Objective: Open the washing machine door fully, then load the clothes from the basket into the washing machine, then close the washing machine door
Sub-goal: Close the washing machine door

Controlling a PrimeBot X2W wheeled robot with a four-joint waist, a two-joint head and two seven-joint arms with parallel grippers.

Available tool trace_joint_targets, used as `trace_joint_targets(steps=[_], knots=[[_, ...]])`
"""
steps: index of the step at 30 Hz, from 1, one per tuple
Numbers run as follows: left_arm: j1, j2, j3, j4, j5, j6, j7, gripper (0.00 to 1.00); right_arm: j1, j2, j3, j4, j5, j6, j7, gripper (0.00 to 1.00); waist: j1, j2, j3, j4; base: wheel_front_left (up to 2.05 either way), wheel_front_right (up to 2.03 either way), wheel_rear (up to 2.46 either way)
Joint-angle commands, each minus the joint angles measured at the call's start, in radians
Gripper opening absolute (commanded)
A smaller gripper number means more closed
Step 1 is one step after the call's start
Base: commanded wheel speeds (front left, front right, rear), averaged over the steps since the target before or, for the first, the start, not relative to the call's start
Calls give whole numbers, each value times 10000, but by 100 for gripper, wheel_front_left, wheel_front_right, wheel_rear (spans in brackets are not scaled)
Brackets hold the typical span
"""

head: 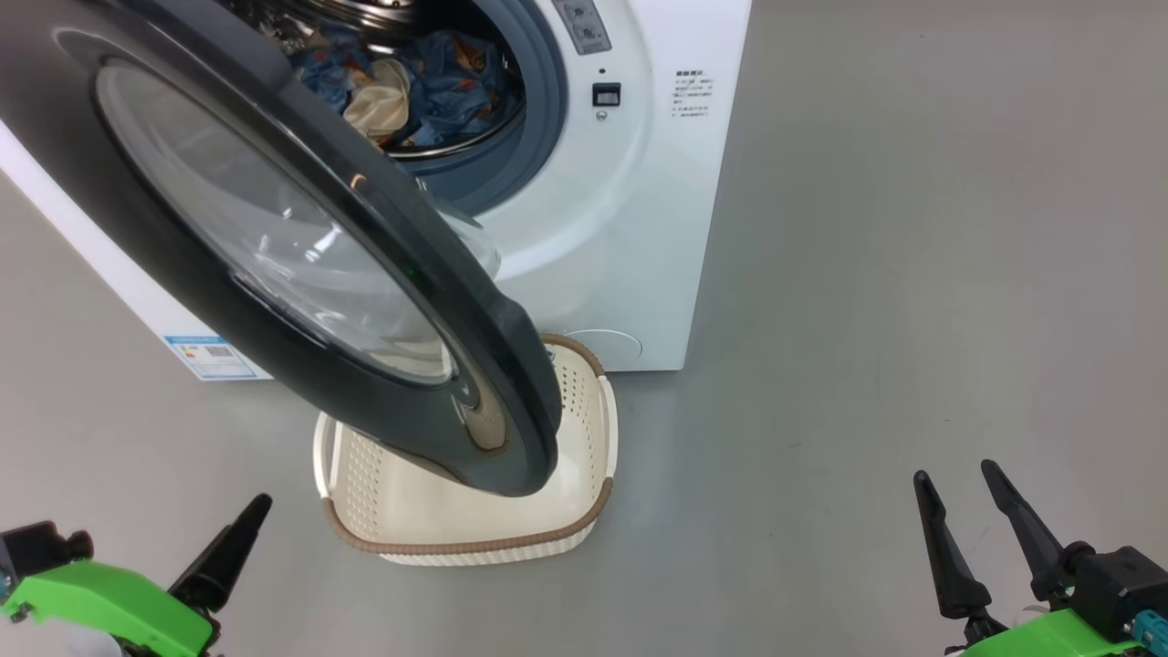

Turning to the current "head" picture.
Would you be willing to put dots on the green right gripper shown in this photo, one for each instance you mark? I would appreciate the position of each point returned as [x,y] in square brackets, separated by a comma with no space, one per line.
[1058,639]

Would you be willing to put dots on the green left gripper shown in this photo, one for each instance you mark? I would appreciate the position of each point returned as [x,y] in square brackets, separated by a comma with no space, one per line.
[109,602]

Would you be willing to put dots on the dark round washing machine door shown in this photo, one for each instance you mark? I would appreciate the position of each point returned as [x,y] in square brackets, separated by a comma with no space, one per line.
[137,274]

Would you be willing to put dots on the cream garment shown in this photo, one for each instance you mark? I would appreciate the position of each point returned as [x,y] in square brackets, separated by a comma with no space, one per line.
[379,105]

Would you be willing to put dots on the pale blue grey garment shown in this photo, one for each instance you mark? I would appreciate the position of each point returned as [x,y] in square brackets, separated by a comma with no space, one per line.
[328,68]

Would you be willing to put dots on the blue garment with orange print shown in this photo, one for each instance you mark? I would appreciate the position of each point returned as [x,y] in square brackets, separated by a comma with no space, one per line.
[456,91]

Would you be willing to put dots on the cream perforated laundry basket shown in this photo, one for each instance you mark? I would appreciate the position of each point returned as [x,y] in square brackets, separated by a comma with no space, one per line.
[438,516]

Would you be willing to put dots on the white front-load washing machine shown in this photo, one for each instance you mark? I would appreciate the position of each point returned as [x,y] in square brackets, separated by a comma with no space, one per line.
[639,228]

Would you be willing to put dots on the grey rubber door seal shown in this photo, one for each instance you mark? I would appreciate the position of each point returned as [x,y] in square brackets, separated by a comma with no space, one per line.
[538,119]

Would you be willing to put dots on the black door latch socket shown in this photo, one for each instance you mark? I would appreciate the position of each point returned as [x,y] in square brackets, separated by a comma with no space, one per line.
[607,95]

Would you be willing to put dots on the blue energy label sticker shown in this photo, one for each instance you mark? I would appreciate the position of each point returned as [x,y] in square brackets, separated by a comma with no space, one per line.
[214,358]

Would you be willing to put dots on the round white filter cover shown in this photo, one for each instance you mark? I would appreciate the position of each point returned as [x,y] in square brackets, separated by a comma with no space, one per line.
[611,345]

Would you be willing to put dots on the grey caution sticker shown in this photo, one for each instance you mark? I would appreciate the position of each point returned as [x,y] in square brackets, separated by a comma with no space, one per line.
[582,26]

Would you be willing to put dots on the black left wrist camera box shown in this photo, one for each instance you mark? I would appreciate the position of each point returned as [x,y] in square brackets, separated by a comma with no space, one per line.
[41,547]

